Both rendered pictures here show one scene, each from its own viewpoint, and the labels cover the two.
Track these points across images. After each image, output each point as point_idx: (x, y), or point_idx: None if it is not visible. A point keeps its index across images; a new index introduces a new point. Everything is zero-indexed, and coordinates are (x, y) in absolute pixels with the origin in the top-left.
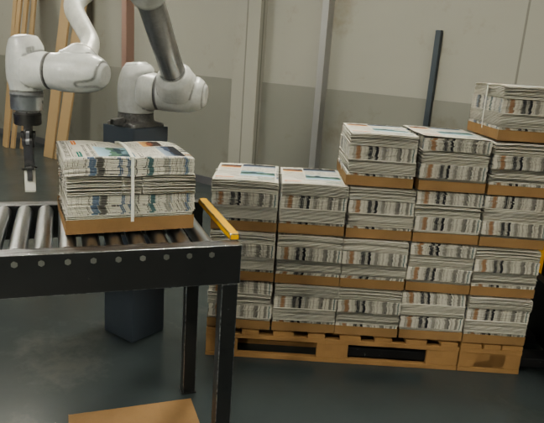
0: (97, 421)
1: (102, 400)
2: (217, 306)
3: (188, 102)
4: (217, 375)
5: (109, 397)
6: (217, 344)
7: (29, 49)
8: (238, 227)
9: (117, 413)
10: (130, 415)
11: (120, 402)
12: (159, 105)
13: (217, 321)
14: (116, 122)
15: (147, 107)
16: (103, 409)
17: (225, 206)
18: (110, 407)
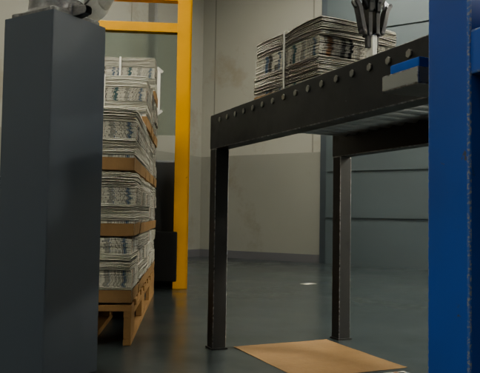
0: (301, 368)
1: (258, 371)
2: (341, 180)
3: (107, 10)
4: (350, 237)
5: (249, 368)
6: (348, 210)
7: None
8: (137, 169)
9: (280, 364)
10: (281, 360)
11: (257, 365)
12: (90, 3)
13: (345, 192)
14: (89, 11)
15: (84, 1)
16: (277, 368)
17: (136, 142)
18: (270, 367)
